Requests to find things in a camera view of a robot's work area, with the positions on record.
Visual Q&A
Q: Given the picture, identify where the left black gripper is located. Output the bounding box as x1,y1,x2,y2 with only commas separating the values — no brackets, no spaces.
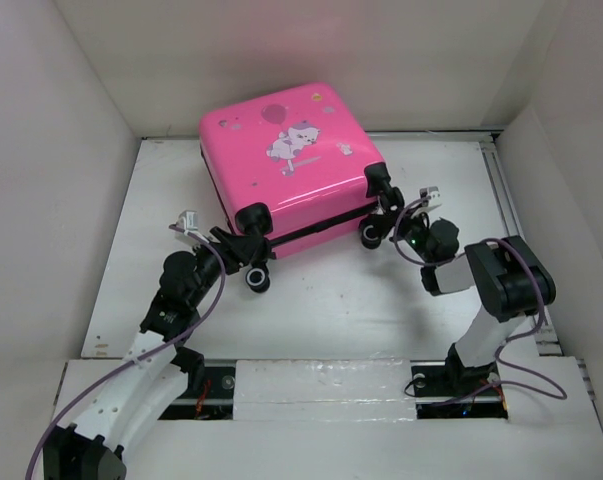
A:
188,227,260,308

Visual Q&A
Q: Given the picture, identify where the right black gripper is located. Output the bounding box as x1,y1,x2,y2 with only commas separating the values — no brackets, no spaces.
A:
368,203,435,265

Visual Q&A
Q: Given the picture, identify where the pink hard-shell suitcase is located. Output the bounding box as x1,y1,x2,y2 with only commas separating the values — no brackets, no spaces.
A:
198,80,405,296

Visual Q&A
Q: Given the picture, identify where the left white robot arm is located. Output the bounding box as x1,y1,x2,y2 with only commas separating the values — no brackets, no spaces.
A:
33,224,271,479

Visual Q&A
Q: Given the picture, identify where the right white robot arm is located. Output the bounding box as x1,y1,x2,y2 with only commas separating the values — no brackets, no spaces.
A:
359,200,556,403

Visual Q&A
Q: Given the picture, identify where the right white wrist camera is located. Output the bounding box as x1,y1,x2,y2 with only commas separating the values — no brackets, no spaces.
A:
419,186,443,213

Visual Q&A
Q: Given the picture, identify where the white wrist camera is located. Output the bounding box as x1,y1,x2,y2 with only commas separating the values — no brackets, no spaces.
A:
171,210,199,235
419,186,443,213

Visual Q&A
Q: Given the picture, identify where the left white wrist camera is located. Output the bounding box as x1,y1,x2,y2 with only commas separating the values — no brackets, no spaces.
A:
171,210,199,235

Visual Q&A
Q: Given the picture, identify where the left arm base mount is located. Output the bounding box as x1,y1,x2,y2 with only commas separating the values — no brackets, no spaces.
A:
159,363,236,421

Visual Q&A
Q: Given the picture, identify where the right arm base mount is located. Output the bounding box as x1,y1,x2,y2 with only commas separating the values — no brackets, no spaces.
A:
404,362,508,420

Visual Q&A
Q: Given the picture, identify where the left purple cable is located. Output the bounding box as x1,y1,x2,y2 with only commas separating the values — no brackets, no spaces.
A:
25,224,227,480

